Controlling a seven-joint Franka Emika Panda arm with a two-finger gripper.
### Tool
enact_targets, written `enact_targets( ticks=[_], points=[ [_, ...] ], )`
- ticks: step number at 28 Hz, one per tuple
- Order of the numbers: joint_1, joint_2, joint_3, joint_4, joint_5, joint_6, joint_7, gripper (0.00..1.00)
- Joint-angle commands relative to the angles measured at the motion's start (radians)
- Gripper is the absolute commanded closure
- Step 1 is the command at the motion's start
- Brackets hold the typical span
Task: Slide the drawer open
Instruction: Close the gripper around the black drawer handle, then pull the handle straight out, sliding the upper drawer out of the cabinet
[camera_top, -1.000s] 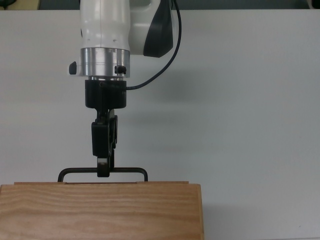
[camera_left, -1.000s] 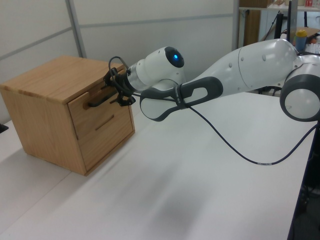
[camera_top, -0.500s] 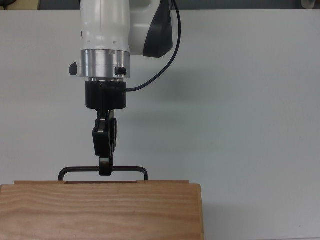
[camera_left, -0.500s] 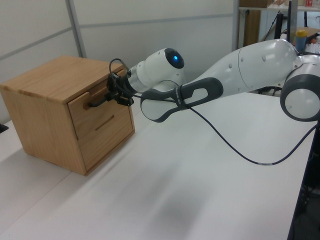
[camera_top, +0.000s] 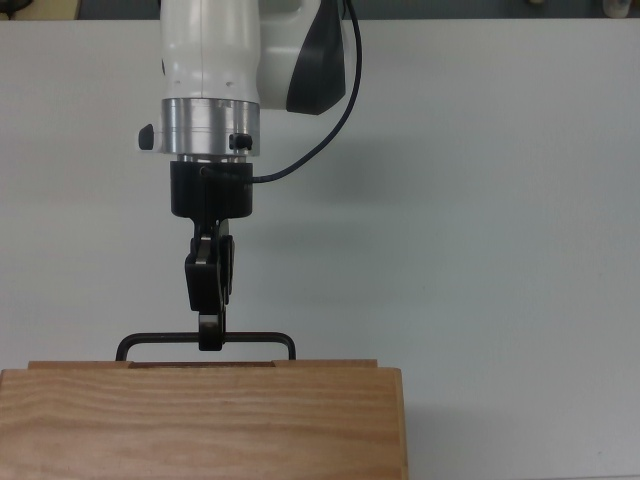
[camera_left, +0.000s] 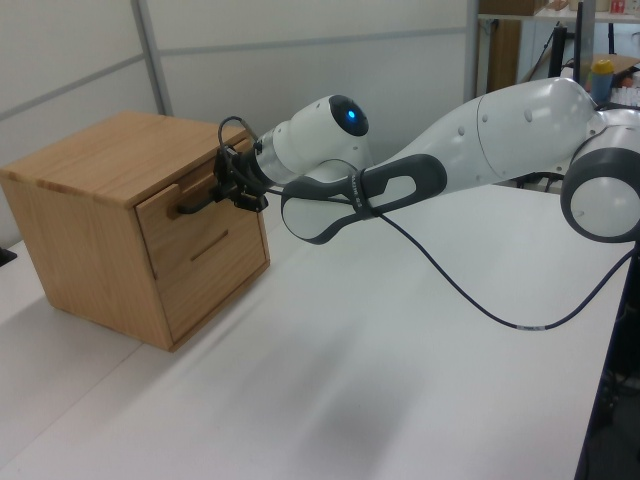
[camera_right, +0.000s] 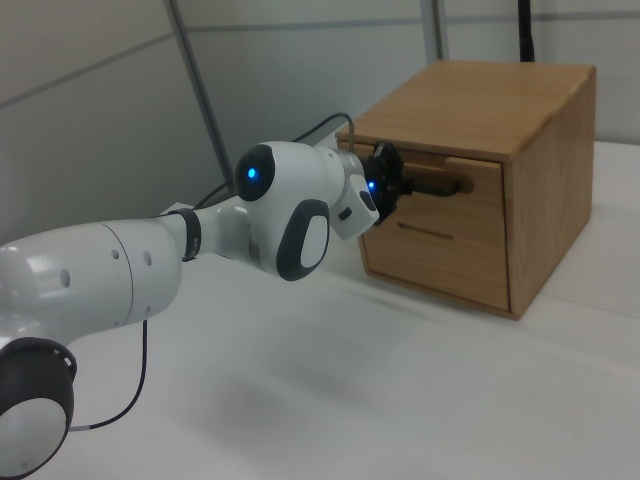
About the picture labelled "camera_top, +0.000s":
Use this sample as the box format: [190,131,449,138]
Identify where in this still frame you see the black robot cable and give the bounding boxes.
[198,0,363,184]

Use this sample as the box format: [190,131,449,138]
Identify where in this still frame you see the wooden drawer with black handle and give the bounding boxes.
[27,330,379,371]

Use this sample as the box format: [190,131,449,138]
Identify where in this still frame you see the wooden two-drawer cabinet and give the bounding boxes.
[0,367,410,480]

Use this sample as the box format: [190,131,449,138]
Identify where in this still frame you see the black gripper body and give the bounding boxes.
[168,160,255,237]

